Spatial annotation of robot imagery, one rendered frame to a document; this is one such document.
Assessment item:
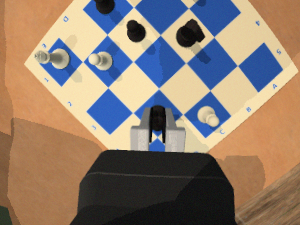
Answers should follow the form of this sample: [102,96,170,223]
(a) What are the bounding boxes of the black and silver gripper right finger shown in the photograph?
[162,108,186,152]

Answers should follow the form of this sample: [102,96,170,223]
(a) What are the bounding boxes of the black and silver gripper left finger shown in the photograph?
[130,107,153,151]

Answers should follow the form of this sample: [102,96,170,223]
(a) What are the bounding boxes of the blue and cream chessboard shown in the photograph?
[24,0,298,153]

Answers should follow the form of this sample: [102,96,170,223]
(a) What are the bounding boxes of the white pawn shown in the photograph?
[89,52,113,70]
[197,106,219,127]

